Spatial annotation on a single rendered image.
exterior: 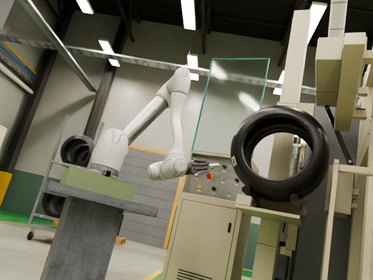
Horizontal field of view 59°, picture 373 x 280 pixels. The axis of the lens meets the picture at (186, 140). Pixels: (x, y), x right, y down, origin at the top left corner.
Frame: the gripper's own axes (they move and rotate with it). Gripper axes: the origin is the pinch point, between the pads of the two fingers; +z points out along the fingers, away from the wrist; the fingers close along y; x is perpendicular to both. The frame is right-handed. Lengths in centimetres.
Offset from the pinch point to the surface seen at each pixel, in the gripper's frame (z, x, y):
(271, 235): 41, -25, 43
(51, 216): -78, -336, -92
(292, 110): 48, 31, -18
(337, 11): 126, 48, -101
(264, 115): 35.2, 20.7, -21.9
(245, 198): 13.8, 0.4, 23.5
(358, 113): 87, 43, -6
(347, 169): 18, 69, 38
